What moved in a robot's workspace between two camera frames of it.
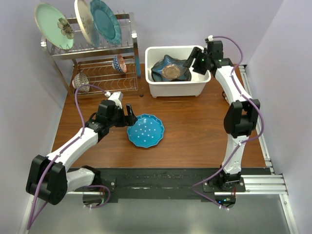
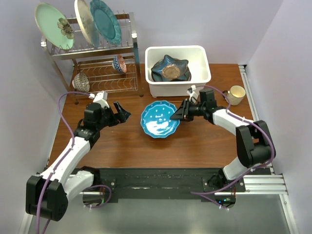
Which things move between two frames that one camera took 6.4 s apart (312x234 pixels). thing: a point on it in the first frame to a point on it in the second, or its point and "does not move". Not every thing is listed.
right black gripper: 197,68 to 183,111
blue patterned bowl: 118,64 does not move
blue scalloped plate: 146,131 to 156,120
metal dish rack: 104,69 does not move
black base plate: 165,183 does not move
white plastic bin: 196,87 does not move
